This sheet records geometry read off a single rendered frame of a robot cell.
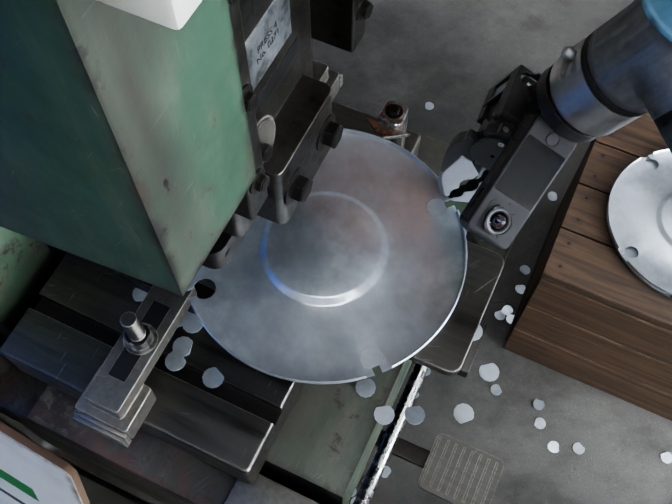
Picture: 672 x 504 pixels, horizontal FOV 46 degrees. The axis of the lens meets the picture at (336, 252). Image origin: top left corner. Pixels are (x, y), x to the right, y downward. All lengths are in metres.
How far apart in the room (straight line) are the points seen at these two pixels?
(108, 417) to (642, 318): 0.86
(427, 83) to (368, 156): 1.09
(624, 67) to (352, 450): 0.49
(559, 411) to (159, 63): 1.34
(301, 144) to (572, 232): 0.79
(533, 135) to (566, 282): 0.66
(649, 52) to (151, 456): 0.64
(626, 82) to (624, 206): 0.79
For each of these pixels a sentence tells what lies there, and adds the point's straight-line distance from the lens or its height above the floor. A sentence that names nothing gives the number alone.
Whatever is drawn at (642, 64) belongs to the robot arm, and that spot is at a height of 1.07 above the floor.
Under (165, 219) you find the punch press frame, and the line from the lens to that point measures 0.42.
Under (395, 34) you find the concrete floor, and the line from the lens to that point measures 2.03.
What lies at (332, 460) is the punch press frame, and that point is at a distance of 0.87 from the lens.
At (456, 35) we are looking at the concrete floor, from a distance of 2.04.
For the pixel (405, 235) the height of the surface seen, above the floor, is 0.78.
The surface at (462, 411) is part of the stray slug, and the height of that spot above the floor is 0.65.
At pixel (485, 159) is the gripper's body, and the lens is 0.74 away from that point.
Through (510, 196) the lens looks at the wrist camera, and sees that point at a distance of 0.68.
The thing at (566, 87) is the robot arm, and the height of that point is 1.01.
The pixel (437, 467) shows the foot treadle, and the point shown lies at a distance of 1.37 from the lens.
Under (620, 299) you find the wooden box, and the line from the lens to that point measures 1.33.
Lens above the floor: 1.50
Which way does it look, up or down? 63 degrees down
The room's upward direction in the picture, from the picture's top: straight up
